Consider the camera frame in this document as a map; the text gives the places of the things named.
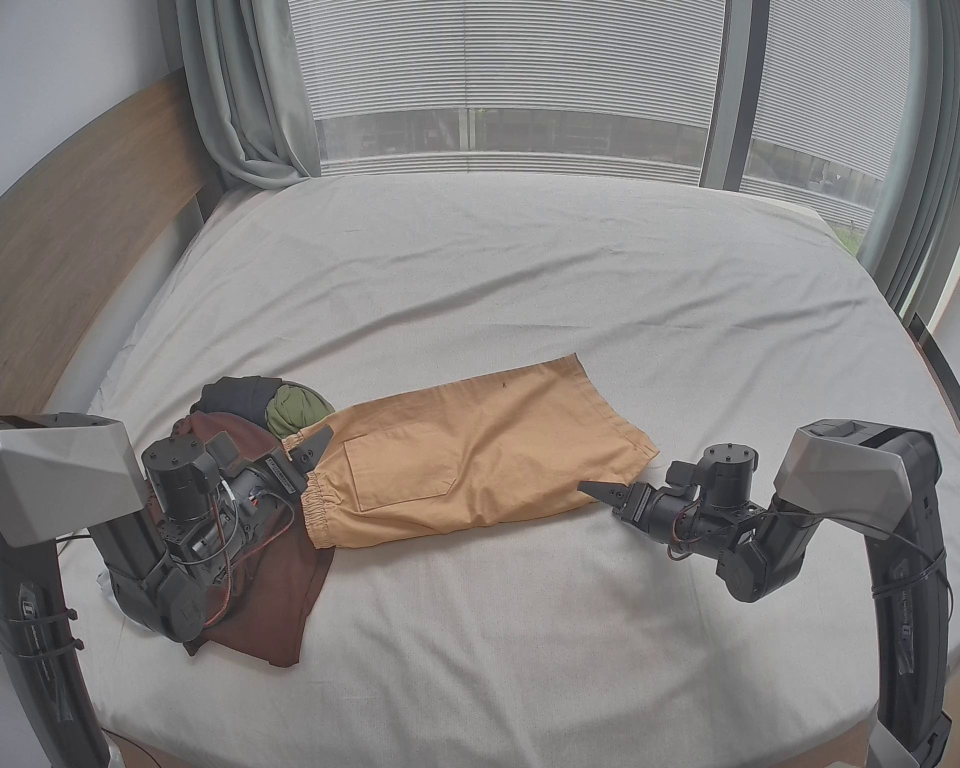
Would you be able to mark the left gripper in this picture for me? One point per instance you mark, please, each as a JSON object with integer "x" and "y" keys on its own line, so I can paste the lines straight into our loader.
{"x": 259, "y": 484}

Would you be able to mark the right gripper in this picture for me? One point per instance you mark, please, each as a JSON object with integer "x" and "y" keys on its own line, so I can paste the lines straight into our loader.
{"x": 660, "y": 510}

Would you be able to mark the tan shorts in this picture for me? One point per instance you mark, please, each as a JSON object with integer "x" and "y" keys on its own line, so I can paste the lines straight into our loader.
{"x": 487, "y": 450}

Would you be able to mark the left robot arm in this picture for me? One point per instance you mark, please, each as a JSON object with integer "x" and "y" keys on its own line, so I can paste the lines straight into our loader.
{"x": 67, "y": 472}

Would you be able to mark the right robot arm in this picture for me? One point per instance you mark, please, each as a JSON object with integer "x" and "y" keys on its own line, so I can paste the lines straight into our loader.
{"x": 847, "y": 465}

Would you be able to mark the bed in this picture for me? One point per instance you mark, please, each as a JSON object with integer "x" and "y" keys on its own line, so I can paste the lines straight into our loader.
{"x": 525, "y": 285}

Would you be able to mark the green garment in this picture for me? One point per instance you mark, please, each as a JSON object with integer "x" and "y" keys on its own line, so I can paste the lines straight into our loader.
{"x": 296, "y": 409}

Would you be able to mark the black garment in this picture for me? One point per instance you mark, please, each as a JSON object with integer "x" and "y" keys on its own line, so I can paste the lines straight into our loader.
{"x": 232, "y": 394}

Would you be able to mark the brown garment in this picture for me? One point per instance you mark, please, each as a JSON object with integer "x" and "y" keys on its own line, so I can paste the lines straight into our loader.
{"x": 277, "y": 600}

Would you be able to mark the grey-green curtain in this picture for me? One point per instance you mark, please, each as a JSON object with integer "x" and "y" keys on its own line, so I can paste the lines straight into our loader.
{"x": 247, "y": 90}

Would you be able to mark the window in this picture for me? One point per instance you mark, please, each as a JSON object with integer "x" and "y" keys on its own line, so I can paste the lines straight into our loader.
{"x": 525, "y": 75}

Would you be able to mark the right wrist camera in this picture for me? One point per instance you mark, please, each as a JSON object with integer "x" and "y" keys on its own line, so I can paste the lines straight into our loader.
{"x": 682, "y": 474}

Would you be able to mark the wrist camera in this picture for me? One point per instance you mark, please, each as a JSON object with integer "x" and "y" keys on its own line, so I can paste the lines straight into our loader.
{"x": 221, "y": 448}
{"x": 682, "y": 474}

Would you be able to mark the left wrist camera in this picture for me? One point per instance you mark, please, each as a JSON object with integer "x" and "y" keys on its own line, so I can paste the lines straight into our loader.
{"x": 221, "y": 448}

